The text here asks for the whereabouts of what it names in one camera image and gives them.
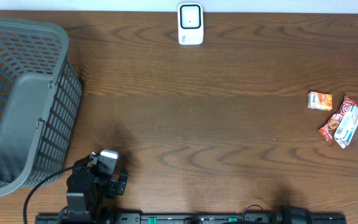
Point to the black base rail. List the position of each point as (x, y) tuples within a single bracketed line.
[(135, 218)]

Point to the white Panadol medicine box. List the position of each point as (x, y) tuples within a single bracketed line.
[(347, 127)]

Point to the red Top chocolate bar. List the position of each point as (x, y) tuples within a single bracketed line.
[(330, 127)]

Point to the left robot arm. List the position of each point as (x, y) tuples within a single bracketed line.
[(79, 209)]

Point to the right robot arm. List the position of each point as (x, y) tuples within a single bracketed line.
[(292, 215)]

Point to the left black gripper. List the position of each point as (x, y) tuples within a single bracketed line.
[(122, 181)]

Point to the grey plastic mesh basket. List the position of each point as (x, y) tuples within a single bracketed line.
[(40, 97)]

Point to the small orange snack packet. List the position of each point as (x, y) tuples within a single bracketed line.
[(319, 101)]

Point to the white barcode scanner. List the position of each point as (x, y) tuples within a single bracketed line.
[(190, 23)]

